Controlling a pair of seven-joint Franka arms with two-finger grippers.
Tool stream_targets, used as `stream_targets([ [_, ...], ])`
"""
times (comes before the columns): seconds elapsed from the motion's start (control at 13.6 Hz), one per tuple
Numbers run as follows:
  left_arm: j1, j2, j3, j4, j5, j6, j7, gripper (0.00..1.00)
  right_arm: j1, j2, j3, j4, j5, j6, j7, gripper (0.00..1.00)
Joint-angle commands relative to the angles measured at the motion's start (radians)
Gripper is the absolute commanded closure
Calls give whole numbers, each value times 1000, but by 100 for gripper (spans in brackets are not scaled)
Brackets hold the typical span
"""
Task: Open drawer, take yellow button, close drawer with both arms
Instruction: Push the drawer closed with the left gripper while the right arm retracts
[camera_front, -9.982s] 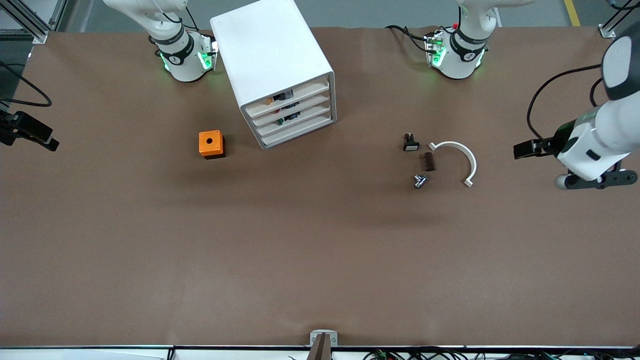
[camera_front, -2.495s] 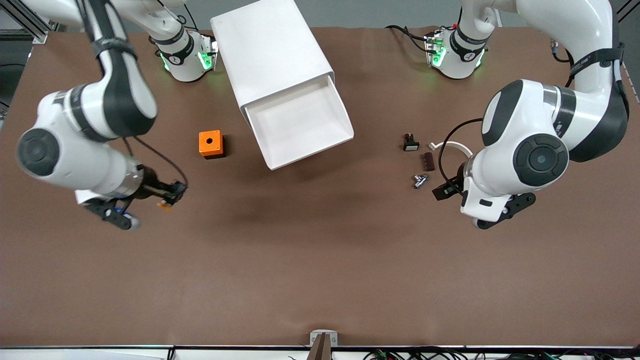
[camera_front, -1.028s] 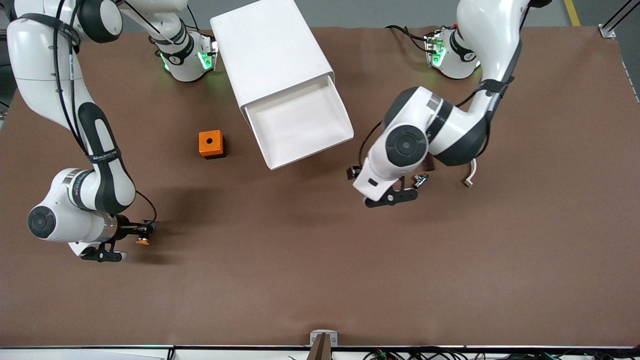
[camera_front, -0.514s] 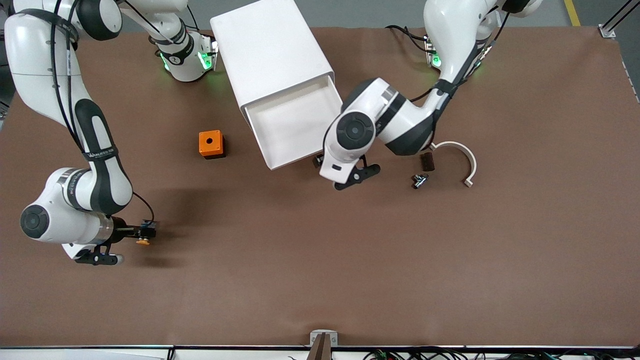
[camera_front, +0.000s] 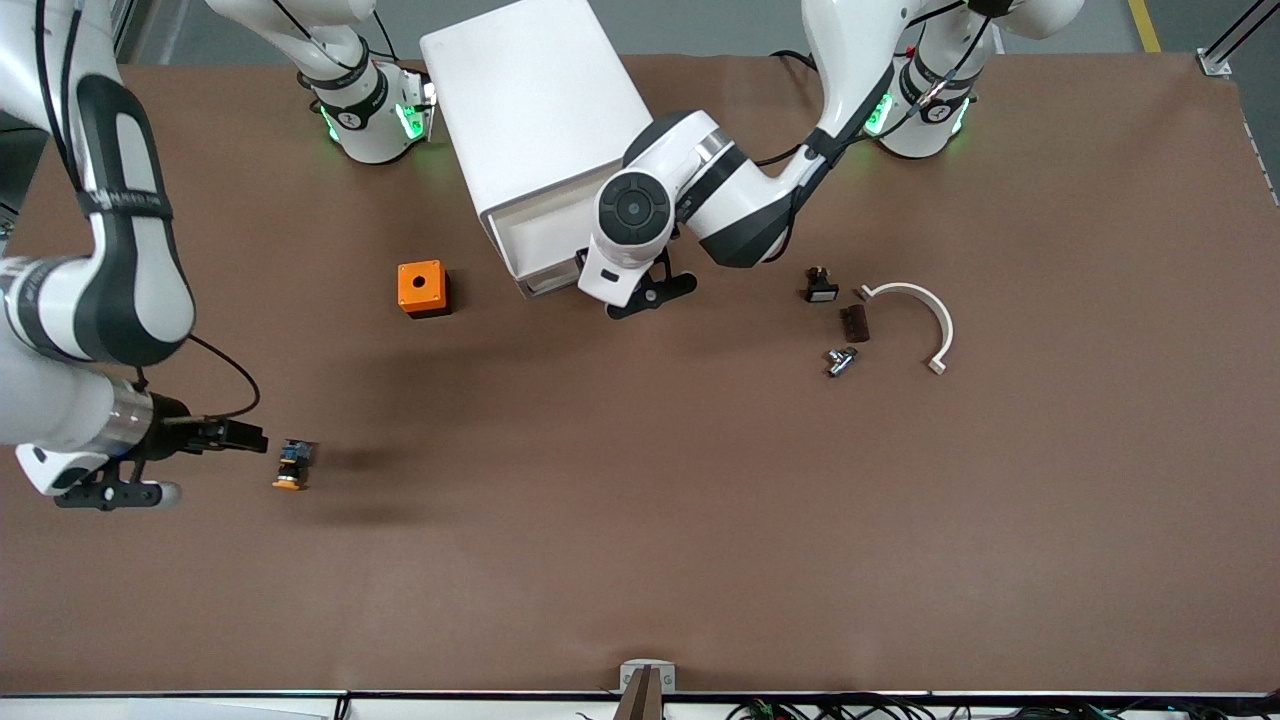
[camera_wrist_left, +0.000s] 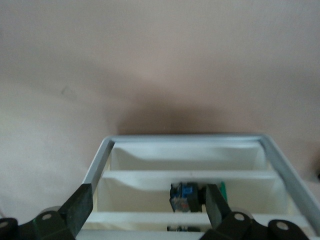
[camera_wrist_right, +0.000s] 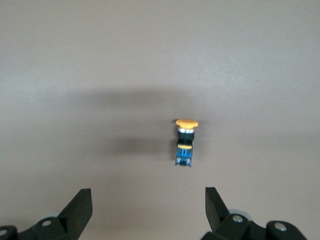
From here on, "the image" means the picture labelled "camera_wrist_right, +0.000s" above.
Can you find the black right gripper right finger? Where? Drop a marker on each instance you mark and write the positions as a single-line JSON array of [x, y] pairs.
[[225, 225]]

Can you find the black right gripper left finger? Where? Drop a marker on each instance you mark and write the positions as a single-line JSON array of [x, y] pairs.
[[75, 212]]

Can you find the yellow mushroom push button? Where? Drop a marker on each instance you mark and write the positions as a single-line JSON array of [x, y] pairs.
[[184, 155]]

